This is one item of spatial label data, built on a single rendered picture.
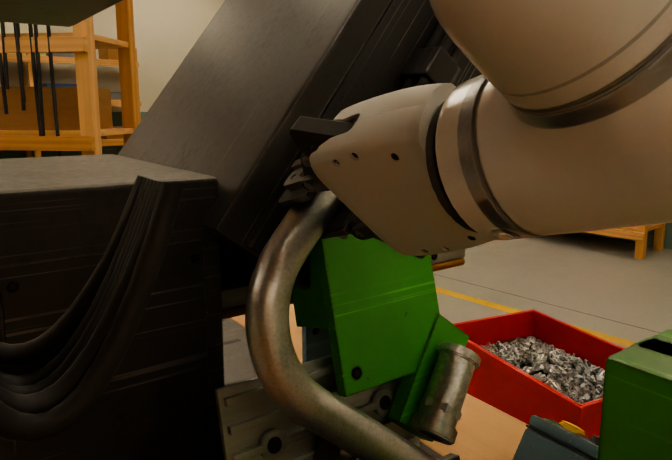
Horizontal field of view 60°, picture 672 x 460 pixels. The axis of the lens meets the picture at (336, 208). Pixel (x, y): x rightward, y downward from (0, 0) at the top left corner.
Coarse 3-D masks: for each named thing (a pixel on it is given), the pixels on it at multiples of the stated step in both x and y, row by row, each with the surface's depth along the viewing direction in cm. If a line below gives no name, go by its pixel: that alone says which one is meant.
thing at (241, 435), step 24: (312, 360) 47; (240, 384) 43; (384, 384) 50; (240, 408) 43; (264, 408) 44; (360, 408) 48; (384, 408) 49; (240, 432) 43; (264, 432) 43; (288, 432) 45; (312, 432) 45; (408, 432) 51; (240, 456) 42; (264, 456) 43; (288, 456) 44; (312, 456) 45
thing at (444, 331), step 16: (432, 336) 51; (448, 336) 52; (464, 336) 53; (432, 352) 51; (416, 368) 50; (432, 368) 51; (400, 384) 50; (416, 384) 49; (400, 400) 49; (416, 400) 49; (400, 416) 48; (416, 432) 49
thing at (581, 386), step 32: (480, 320) 105; (512, 320) 108; (544, 320) 107; (480, 352) 92; (512, 352) 99; (544, 352) 98; (576, 352) 101; (608, 352) 94; (480, 384) 93; (512, 384) 86; (544, 384) 80; (576, 384) 88; (512, 416) 87; (544, 416) 80; (576, 416) 75
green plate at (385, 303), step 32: (320, 256) 46; (352, 256) 48; (384, 256) 50; (320, 288) 49; (352, 288) 47; (384, 288) 49; (416, 288) 51; (320, 320) 50; (352, 320) 47; (384, 320) 49; (416, 320) 51; (352, 352) 46; (384, 352) 48; (416, 352) 50; (352, 384) 46
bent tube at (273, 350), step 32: (320, 192) 42; (288, 224) 41; (320, 224) 42; (288, 256) 40; (256, 288) 39; (288, 288) 40; (256, 320) 39; (288, 320) 40; (256, 352) 39; (288, 352) 39; (288, 384) 39; (288, 416) 40; (320, 416) 40; (352, 416) 41; (352, 448) 42; (384, 448) 43; (416, 448) 45
